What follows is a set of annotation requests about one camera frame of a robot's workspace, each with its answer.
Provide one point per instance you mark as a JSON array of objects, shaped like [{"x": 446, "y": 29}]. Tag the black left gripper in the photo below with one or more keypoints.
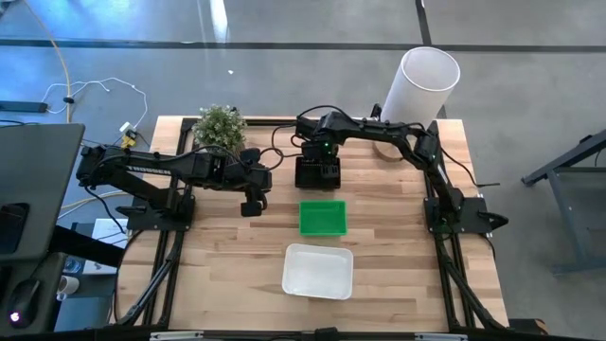
[{"x": 251, "y": 177}]

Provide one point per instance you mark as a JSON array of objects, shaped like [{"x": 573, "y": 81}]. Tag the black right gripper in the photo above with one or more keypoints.
[{"x": 317, "y": 152}]

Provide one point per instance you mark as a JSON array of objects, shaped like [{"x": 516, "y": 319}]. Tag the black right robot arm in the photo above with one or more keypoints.
[{"x": 379, "y": 129}]

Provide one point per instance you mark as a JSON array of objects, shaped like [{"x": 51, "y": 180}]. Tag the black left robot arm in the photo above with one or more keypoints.
[{"x": 156, "y": 169}]

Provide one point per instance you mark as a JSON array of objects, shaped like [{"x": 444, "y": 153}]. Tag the small green artificial plant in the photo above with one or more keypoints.
[{"x": 218, "y": 125}]

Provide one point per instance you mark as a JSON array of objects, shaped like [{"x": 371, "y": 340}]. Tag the round wooden lamp base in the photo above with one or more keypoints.
[{"x": 384, "y": 152}]

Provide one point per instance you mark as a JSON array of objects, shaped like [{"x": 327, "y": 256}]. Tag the yellow plug connector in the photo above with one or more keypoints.
[{"x": 129, "y": 141}]

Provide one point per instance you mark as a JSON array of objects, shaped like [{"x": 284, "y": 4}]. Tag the white power adapter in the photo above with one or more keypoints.
[{"x": 127, "y": 127}]

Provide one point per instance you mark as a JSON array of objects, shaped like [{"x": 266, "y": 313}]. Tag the black desk beam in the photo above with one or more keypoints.
[{"x": 85, "y": 246}]

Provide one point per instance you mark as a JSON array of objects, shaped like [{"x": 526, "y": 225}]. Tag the white cup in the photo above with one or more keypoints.
[{"x": 68, "y": 285}]

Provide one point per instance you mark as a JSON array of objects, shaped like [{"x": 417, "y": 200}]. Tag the grey desk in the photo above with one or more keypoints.
[{"x": 38, "y": 166}]

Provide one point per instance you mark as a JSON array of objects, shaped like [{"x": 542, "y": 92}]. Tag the grey metal side table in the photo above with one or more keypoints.
[{"x": 582, "y": 208}]

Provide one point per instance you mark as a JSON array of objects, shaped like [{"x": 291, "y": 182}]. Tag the silver metal bracket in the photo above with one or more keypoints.
[
  {"x": 441, "y": 336},
  {"x": 176, "y": 335}
]

